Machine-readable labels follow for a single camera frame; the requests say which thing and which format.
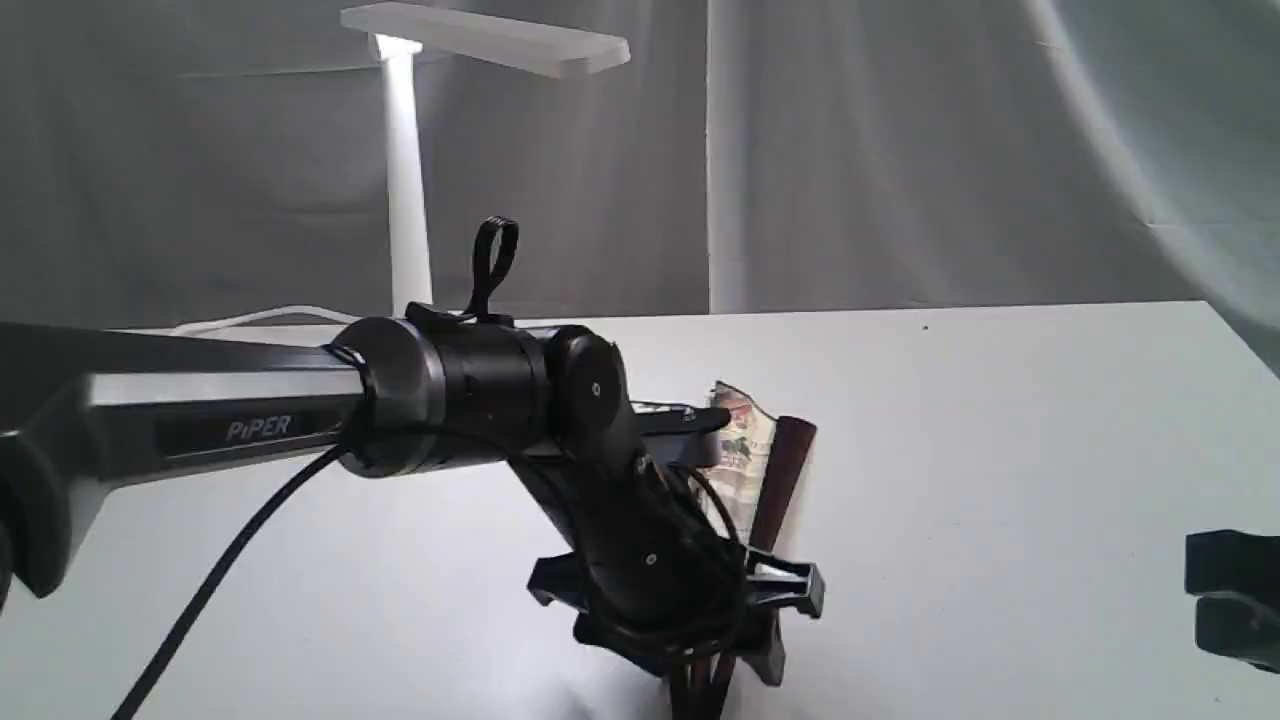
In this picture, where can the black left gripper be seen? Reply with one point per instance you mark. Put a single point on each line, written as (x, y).
(649, 576)

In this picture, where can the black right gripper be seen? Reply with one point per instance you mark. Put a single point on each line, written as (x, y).
(1234, 578)

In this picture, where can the painted paper folding fan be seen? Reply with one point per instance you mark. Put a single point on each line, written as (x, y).
(762, 458)

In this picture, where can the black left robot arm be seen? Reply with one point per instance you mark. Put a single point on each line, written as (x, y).
(89, 412)

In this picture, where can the white desk lamp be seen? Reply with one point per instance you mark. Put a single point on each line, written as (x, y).
(397, 33)

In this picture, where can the grey backdrop curtain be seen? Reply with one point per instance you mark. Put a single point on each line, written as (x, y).
(176, 162)

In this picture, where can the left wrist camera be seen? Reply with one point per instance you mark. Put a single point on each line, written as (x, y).
(682, 433)

